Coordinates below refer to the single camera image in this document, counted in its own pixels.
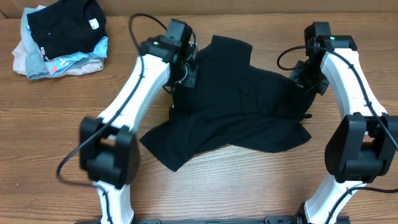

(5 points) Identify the folded black shirt on pile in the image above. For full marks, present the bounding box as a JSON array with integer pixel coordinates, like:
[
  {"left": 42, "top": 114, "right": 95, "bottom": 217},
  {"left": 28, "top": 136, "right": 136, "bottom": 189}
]
[{"left": 27, "top": 0, "right": 106, "bottom": 61}]

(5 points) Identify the grey denim garment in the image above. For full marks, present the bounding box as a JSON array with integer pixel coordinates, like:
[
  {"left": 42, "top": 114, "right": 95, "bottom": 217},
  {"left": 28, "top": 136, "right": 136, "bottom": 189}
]
[{"left": 20, "top": 7, "right": 94, "bottom": 80}]

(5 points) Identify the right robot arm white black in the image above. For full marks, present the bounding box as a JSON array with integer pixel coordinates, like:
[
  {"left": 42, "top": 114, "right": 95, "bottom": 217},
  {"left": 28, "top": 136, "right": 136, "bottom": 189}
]
[{"left": 290, "top": 22, "right": 397, "bottom": 223}]

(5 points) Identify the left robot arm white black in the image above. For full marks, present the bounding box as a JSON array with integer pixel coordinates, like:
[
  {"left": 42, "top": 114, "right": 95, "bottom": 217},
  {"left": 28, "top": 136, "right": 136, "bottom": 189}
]
[{"left": 80, "top": 19, "right": 198, "bottom": 223}]

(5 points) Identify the pale pink garment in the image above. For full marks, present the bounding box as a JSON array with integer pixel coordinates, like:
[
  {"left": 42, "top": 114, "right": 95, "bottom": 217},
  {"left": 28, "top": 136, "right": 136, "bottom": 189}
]
[{"left": 12, "top": 4, "right": 104, "bottom": 77}]

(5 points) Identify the black t-shirt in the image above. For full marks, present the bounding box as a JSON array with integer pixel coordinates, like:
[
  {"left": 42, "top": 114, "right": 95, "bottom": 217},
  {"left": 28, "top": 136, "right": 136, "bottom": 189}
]
[{"left": 140, "top": 35, "right": 315, "bottom": 171}]

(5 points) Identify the light blue printed garment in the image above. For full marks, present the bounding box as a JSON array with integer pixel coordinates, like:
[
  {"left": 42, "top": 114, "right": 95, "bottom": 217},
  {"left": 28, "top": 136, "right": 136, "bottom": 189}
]
[{"left": 44, "top": 36, "right": 108, "bottom": 77}]

